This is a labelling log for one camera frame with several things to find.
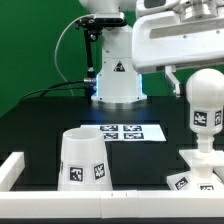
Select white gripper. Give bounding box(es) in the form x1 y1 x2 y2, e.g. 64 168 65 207
132 0 224 97

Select white lamp bulb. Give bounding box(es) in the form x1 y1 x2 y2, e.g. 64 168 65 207
186 69 224 153

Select white lamp base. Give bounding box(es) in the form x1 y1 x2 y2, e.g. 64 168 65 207
166 149 224 191

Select white lamp shade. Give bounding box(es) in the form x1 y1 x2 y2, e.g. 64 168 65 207
58 128 112 191

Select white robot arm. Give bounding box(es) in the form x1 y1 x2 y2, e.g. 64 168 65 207
79 0 224 109

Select white marker sheet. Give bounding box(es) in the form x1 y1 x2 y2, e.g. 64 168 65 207
86 124 166 142

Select white right fence bar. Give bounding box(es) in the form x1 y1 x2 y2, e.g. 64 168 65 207
215 167 224 182

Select white fence bar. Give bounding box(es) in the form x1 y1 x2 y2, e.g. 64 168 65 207
0 152 25 192
0 191 224 218
215 167 224 182

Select white front fence bar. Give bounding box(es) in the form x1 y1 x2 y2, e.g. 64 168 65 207
0 191 224 218

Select white left fence bar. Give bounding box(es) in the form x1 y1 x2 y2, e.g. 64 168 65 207
0 152 25 192

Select grey camera cable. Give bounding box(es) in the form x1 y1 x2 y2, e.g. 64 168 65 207
53 14 94 98

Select black cable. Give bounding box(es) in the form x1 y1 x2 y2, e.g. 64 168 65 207
18 79 88 104

